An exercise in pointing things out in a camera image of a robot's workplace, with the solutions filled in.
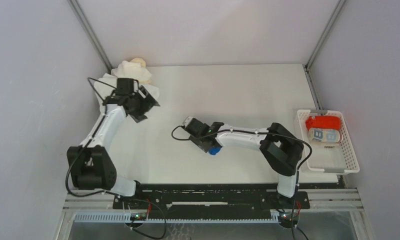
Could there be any white plastic basket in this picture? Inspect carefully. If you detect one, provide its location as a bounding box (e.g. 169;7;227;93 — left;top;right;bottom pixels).
294;109;360;175

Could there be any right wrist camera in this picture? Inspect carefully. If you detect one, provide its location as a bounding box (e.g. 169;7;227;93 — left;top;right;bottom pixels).
182;116;210;138

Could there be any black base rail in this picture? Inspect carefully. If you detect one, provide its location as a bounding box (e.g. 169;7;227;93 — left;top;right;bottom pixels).
112;183;311;221

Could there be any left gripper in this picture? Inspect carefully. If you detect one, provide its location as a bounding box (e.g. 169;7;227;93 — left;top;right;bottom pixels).
129;86;160;123

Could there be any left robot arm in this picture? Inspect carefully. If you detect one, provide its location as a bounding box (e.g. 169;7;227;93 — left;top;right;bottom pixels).
65;85;159;209

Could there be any red rolled towel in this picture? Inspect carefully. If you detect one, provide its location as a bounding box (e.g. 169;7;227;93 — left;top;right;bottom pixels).
305;115;342;130

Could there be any blue towel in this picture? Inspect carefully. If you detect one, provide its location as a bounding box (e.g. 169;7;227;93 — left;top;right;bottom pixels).
208;146;222;156

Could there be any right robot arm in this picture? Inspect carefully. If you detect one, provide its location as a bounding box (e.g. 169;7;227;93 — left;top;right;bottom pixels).
183;120;304;208

